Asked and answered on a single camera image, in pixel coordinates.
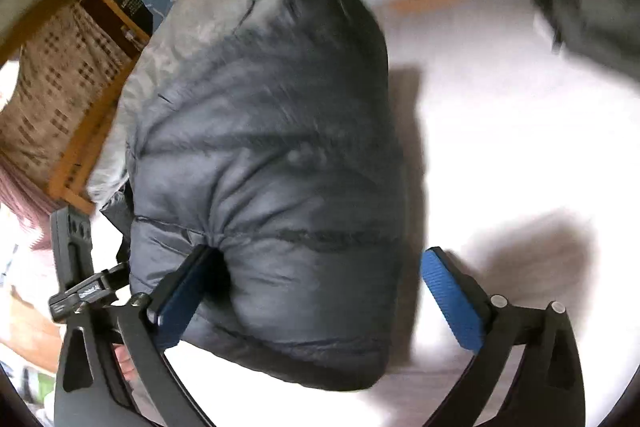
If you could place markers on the dark grey jacket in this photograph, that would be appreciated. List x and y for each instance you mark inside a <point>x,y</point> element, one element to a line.
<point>595,17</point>

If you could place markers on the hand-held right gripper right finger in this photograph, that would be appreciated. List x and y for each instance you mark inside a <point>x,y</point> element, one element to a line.
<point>450,302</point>

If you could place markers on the patterned beige curtain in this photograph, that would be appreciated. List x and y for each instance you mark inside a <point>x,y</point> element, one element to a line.
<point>55,97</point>

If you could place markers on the black puffer jacket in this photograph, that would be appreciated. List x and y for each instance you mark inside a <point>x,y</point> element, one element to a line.
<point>260,132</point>

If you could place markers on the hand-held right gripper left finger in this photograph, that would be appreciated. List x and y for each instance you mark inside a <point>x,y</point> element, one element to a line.
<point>182,302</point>

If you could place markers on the wooden bed frame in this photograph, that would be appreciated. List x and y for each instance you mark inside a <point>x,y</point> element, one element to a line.
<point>85,142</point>

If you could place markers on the person's left hand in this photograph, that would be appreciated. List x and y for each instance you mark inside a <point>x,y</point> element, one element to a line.
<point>125,364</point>

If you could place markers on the mauve cloth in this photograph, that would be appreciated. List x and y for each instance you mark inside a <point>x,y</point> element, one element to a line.
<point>25,207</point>

